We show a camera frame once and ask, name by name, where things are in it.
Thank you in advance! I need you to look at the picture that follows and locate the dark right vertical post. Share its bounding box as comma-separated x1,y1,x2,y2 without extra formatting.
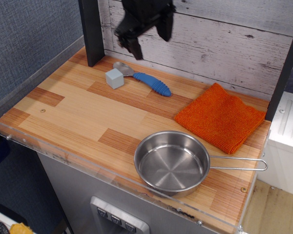
265,40,293,121

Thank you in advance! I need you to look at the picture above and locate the grey cube block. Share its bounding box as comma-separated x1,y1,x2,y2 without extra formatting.
105,68,125,89

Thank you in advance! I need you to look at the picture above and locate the stainless steel pan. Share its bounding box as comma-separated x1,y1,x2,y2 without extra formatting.
133,130,269,198

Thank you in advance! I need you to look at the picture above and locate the dark vertical post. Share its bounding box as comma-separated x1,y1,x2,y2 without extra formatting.
265,40,293,121
78,0,105,67

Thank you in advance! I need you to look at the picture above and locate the orange knitted cloth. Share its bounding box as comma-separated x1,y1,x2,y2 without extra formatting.
174,83,266,154

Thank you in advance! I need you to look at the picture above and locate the grey control panel with buttons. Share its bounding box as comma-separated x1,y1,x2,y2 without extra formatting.
90,196,150,234

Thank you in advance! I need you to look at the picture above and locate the clear acrylic table guard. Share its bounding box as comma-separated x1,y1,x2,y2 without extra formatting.
0,35,272,234

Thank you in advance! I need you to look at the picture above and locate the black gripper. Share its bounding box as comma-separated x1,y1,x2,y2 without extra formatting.
114,0,176,60

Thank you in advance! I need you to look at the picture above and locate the dark left vertical post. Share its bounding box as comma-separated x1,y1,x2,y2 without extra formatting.
78,0,105,67

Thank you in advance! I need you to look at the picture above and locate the white aluminium box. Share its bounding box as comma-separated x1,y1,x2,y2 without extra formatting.
257,92,293,194

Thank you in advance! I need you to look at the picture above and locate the blue handled metal spoon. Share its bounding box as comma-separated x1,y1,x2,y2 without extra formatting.
113,61,172,97

